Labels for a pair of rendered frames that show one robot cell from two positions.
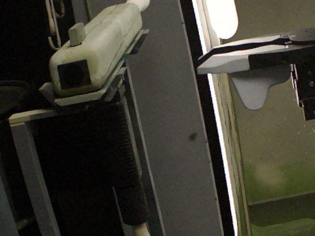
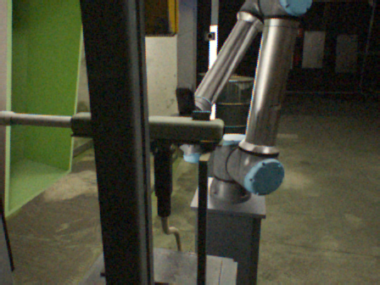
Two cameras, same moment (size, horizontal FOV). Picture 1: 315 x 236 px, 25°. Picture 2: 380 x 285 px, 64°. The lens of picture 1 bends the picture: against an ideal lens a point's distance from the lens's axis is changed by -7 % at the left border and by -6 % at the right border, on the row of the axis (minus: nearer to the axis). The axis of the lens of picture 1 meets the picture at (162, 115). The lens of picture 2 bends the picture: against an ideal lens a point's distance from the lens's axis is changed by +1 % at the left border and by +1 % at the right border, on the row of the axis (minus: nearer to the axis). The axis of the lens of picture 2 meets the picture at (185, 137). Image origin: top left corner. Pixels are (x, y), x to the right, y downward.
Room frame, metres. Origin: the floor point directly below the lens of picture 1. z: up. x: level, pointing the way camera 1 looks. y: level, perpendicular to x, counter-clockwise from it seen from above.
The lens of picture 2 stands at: (0.64, 0.62, 1.28)
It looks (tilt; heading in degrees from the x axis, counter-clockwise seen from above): 17 degrees down; 274
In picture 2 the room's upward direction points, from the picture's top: straight up
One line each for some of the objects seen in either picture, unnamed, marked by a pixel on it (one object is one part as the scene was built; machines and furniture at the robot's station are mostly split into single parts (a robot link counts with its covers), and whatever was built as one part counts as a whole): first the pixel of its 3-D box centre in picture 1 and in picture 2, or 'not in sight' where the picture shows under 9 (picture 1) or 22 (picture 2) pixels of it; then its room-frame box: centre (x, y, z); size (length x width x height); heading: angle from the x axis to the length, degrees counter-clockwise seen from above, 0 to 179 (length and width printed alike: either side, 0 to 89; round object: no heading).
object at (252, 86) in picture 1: (248, 81); not in sight; (0.69, -0.09, 1.07); 0.09 x 0.03 x 0.06; 91
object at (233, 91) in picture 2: not in sight; (230, 111); (0.34, -3.43, 0.44); 0.59 x 0.58 x 0.89; 97
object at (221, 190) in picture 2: not in sight; (230, 183); (0.53, -0.63, 0.69); 0.19 x 0.19 x 0.10
